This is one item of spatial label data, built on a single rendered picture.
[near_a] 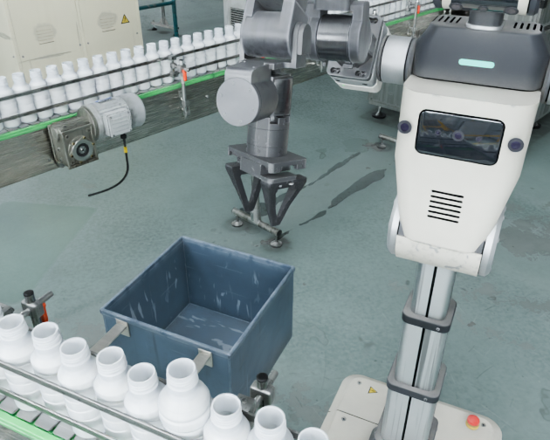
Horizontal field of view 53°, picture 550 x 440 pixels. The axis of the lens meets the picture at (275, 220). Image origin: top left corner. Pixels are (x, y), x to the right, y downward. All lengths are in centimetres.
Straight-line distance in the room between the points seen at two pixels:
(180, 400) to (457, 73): 73
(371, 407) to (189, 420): 123
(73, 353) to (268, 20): 53
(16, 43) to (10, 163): 250
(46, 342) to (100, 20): 409
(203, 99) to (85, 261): 113
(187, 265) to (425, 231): 64
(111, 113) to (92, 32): 277
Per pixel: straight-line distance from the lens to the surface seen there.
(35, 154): 212
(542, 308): 291
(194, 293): 151
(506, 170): 105
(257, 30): 73
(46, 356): 88
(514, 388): 248
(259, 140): 74
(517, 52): 107
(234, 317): 148
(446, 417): 194
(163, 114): 237
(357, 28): 95
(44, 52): 462
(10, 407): 102
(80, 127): 203
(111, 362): 83
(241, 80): 66
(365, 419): 188
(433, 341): 134
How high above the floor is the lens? 172
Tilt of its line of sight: 32 degrees down
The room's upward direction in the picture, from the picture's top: straight up
